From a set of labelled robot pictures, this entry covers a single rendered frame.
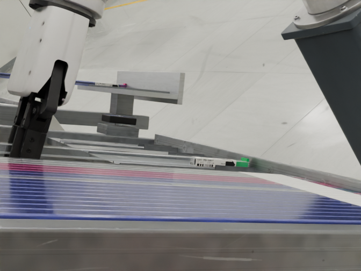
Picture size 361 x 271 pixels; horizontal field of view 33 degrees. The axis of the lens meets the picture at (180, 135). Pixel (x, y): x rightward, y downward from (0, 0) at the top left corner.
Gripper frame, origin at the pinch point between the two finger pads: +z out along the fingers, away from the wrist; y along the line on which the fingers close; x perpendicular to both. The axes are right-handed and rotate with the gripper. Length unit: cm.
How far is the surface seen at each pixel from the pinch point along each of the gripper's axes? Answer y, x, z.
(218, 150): -8.4, 29.5, -5.8
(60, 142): -23.0, 11.1, -0.6
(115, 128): -30.1, 22.0, -5.2
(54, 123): -57, 20, -3
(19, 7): -771, 146, -137
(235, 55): -242, 170, -70
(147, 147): -20.8, 24.5, -3.5
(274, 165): 5.2, 29.5, -5.5
